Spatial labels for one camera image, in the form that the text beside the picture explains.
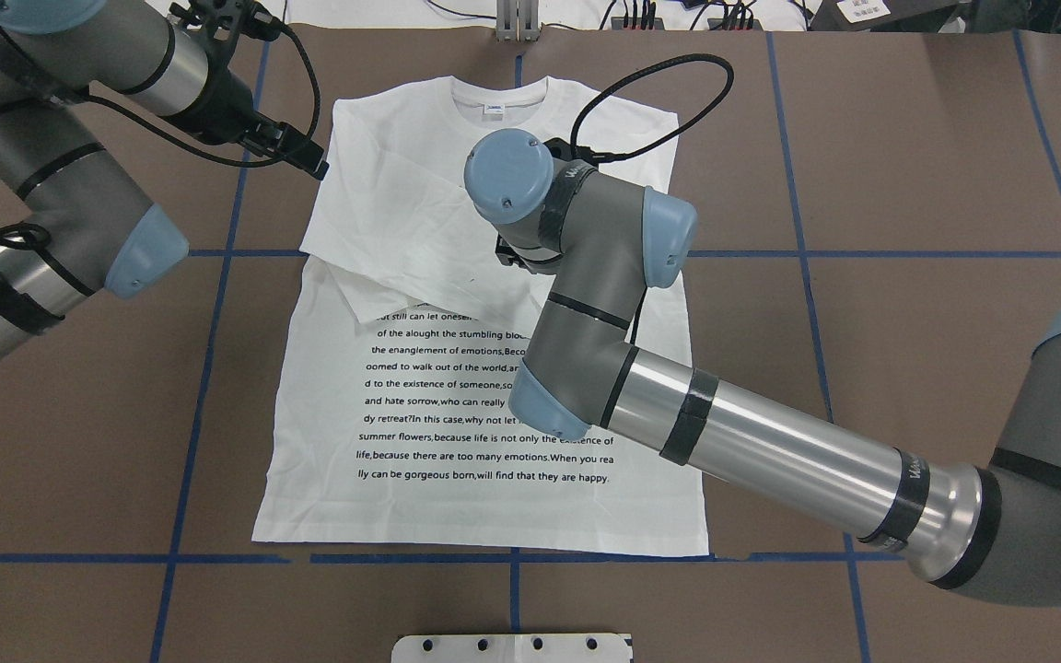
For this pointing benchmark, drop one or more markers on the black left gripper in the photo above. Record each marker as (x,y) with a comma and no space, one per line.
(226,100)

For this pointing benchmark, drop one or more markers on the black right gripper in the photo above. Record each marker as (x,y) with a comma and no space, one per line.
(509,256)

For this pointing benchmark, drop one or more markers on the white long-sleeve printed shirt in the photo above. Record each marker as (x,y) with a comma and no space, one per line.
(392,423)

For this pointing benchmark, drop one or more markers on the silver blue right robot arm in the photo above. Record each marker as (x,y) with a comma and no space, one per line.
(991,534)

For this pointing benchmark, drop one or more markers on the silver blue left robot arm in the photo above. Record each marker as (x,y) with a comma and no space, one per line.
(90,227)

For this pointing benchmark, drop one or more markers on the upper black orange connector box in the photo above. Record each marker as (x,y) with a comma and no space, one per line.
(632,15)

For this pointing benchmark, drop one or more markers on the black orange connector box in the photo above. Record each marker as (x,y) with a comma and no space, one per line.
(727,16)
(632,15)

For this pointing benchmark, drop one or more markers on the lower black orange connector box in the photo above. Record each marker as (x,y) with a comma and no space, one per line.
(727,16)

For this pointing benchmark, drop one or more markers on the black box with white label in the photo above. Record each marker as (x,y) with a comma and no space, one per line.
(884,16)

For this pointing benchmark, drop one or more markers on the white central mounting column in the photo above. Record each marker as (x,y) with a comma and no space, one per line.
(540,647)

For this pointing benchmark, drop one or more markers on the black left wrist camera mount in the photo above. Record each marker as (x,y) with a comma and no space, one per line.
(249,18)

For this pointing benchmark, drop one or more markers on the aluminium frame post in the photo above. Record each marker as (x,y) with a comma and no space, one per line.
(518,20)

